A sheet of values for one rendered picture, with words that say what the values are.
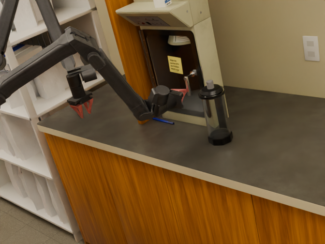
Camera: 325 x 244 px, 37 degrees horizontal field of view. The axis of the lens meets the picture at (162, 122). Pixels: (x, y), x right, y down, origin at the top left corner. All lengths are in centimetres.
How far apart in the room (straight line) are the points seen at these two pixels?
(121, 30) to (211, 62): 43
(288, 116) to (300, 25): 40
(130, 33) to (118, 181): 72
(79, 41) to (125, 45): 65
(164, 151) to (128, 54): 48
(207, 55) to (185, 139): 37
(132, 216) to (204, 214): 55
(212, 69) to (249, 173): 52
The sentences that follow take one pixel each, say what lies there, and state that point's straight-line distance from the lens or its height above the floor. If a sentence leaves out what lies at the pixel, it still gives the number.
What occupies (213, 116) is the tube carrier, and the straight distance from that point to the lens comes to 197.
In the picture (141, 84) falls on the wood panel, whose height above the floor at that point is 113.
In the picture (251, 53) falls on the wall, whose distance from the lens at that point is 244.
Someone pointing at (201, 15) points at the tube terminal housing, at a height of 143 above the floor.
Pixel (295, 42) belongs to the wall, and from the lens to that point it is 229.
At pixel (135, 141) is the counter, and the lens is 222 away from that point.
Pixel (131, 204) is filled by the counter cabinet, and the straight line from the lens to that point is 246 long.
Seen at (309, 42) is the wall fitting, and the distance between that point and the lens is 225.
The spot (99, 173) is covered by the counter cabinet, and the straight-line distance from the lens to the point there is 253.
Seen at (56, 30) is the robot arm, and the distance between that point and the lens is 219.
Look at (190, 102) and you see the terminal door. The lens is 218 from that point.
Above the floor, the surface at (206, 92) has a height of 118.
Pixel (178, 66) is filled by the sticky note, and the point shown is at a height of 123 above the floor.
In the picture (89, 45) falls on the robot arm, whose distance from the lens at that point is 164.
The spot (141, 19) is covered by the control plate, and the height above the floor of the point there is 146.
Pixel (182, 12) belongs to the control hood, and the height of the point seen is 148.
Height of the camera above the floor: 193
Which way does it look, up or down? 25 degrees down
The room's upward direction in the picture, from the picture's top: 14 degrees counter-clockwise
